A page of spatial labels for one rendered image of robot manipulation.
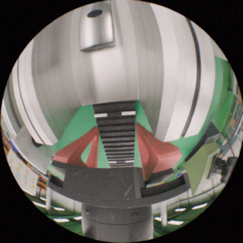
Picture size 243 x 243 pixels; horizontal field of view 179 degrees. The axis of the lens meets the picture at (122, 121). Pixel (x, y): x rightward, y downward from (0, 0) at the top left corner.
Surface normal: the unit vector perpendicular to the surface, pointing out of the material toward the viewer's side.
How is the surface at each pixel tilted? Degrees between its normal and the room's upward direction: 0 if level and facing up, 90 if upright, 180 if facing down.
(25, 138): 90
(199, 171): 90
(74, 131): 0
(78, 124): 0
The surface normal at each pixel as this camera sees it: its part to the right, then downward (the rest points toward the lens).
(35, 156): 1.00, -0.08
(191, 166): -0.99, -0.08
